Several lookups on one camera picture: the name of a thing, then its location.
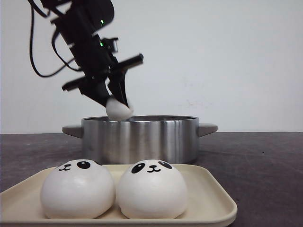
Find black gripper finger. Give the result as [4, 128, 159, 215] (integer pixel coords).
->
[78, 79, 110, 107]
[108, 68, 128, 106]

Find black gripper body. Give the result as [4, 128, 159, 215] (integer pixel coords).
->
[53, 14, 143, 91]

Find panda bun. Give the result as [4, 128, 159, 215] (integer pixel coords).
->
[116, 159, 188, 218]
[106, 96, 134, 121]
[40, 159, 116, 219]

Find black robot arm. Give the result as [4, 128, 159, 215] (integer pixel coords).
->
[41, 0, 143, 106]

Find stainless steel steamer pot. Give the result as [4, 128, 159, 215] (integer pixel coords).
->
[62, 115, 218, 164]

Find cream plastic tray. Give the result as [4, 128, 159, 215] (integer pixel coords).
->
[0, 164, 237, 227]

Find black cable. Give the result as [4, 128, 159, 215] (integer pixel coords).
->
[27, 0, 83, 78]

